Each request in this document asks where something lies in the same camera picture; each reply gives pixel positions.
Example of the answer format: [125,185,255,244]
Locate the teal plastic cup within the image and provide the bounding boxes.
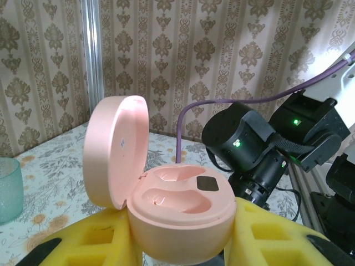
[0,157,24,226]

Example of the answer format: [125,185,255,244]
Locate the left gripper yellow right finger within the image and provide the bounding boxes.
[221,196,355,266]

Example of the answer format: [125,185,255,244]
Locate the pink earbud charging case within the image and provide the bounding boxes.
[83,95,237,257]

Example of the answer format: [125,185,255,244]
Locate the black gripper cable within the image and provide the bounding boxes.
[267,132,320,158]

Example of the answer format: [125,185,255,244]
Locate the aluminium frame corner post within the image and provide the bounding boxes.
[82,0,103,124]

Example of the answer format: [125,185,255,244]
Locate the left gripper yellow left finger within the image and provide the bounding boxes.
[15,206,144,266]

